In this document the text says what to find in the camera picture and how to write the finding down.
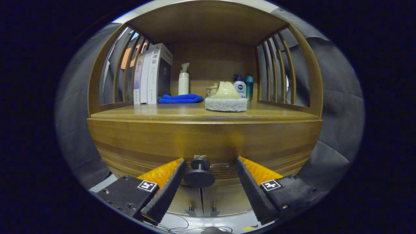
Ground teal bottle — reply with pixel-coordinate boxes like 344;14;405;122
245;76;254;102

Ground thin black cables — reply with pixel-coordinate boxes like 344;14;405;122
143;211;234;234

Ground thin purple spine book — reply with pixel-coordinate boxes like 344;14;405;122
133;53;145;105

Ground blue cloth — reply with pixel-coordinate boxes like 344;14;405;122
158;94;204;104

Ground white spray bottle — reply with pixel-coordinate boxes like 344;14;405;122
178;63;190;96

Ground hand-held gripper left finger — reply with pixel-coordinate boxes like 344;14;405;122
97;158;186;225

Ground white bottle with blue cap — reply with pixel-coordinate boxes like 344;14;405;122
233;75;247;98

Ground wooden countertop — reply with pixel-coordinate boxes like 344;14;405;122
90;101;320;123

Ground beige ceramic lidded jar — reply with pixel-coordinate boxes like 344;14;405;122
206;83;220;98

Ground pale green handled scrub brush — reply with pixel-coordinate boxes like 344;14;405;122
205;81;248;112

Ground wooden cabinet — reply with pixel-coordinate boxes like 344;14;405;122
87;0;324;217

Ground thin white book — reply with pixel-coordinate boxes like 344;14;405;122
140;49;153;104

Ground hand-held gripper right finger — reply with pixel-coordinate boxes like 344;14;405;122
236;157;320;225

